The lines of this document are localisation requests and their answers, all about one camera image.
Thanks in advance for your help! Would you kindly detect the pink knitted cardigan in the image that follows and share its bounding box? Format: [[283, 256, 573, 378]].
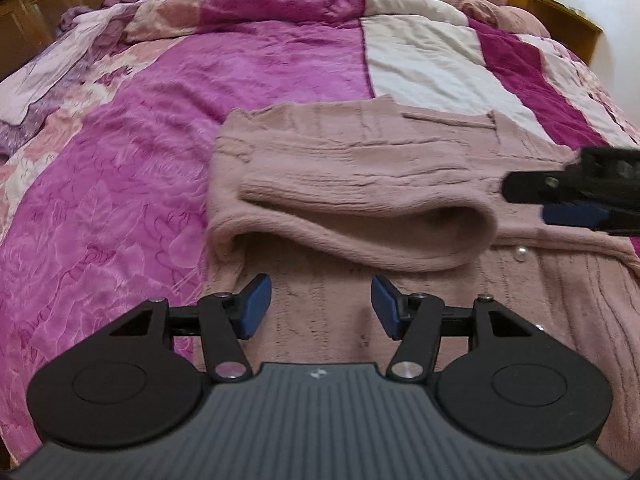
[[206, 96, 639, 469]]

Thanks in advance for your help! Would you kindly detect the pink purple patchwork bedspread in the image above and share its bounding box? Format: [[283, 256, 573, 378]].
[[1, 0, 639, 460]]

